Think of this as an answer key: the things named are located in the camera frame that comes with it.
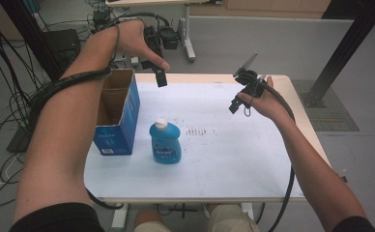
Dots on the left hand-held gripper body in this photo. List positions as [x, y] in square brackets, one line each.
[152, 40]

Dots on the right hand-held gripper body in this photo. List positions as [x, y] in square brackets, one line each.
[251, 83]

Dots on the blue cardboard box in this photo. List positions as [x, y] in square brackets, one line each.
[127, 116]

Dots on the blue bottle with white cap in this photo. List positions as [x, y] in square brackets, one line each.
[165, 141]

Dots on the person's left hand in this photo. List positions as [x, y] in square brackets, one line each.
[132, 38]

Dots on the person's right hand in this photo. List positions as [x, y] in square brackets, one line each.
[269, 104]

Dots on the wooden desk with white legs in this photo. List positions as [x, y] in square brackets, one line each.
[188, 35]

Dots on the white table mat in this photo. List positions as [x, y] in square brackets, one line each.
[234, 154]

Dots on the grey computer tower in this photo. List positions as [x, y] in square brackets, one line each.
[101, 17]

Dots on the black box on floor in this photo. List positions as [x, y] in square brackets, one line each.
[63, 43]

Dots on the grey floor mat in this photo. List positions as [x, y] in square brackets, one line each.
[337, 116]

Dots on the white table leg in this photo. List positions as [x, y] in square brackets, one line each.
[119, 219]
[247, 211]

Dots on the person's right leg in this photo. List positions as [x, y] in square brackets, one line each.
[230, 219]

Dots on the person's leg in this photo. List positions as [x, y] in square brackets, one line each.
[230, 219]
[150, 220]

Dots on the grey tape piece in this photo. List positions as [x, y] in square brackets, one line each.
[343, 179]

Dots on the person's left leg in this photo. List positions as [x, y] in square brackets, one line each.
[150, 220]

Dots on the person's right black sleeve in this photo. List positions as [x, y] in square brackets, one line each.
[356, 225]

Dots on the person's black sleeve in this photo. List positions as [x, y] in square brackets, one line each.
[60, 219]
[356, 225]

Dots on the person's left black sleeve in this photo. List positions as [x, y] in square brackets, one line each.
[60, 219]

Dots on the black metal post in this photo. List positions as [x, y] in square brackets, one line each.
[31, 35]
[346, 45]

